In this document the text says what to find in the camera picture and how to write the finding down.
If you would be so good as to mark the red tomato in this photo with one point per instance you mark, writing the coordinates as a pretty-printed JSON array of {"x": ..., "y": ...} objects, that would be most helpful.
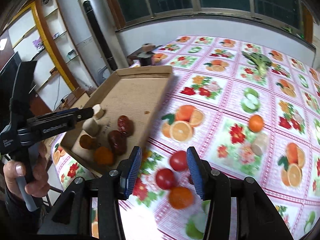
[
  {"x": 165, "y": 178},
  {"x": 178, "y": 160}
]

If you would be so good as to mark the black monitor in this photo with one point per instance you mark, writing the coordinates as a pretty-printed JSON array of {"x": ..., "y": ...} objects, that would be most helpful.
[{"x": 10, "y": 67}]

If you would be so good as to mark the purple plush toy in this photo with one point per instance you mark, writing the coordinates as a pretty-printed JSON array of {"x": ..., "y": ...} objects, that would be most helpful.
[{"x": 38, "y": 43}]

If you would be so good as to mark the white floor air conditioner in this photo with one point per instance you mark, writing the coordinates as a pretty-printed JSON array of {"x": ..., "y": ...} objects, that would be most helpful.
[{"x": 95, "y": 30}]

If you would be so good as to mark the small orange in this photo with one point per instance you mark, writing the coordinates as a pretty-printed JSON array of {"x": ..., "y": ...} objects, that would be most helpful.
[
  {"x": 86, "y": 141},
  {"x": 256, "y": 123},
  {"x": 181, "y": 197},
  {"x": 103, "y": 155}
]

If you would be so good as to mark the white display shelf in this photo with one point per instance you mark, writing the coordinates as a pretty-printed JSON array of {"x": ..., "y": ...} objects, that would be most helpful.
[{"x": 62, "y": 35}]

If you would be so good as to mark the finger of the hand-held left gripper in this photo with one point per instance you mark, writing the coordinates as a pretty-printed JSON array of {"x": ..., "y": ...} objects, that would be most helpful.
[
  {"x": 86, "y": 113},
  {"x": 67, "y": 111}
]

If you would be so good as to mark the black holder with wooden top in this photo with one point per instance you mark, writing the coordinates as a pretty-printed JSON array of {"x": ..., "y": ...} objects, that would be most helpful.
[{"x": 146, "y": 53}]

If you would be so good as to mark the green leafy vegetable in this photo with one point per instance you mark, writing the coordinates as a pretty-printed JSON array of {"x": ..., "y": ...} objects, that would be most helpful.
[{"x": 260, "y": 62}]

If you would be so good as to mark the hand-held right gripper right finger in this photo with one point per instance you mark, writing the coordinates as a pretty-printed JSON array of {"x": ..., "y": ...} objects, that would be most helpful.
[{"x": 196, "y": 172}]

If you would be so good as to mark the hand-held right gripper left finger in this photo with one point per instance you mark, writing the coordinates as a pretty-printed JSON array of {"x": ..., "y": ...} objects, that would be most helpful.
[{"x": 132, "y": 170}]

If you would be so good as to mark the brown cardboard box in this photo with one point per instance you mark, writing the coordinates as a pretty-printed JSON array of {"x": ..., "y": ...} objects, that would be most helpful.
[{"x": 130, "y": 97}]

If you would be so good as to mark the brown wooden desk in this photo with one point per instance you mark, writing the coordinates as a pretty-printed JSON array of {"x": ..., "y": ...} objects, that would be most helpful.
[{"x": 72, "y": 97}]

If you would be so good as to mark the person's left hand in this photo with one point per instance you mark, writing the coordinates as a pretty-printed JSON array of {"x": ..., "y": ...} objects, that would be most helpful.
[{"x": 40, "y": 175}]

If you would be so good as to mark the pale yam chunk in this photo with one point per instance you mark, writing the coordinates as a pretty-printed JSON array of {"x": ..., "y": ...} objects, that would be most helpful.
[
  {"x": 92, "y": 127},
  {"x": 98, "y": 110},
  {"x": 260, "y": 143}
]

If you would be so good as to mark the fruit print tablecloth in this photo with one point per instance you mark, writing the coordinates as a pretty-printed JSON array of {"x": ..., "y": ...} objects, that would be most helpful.
[{"x": 225, "y": 100}]

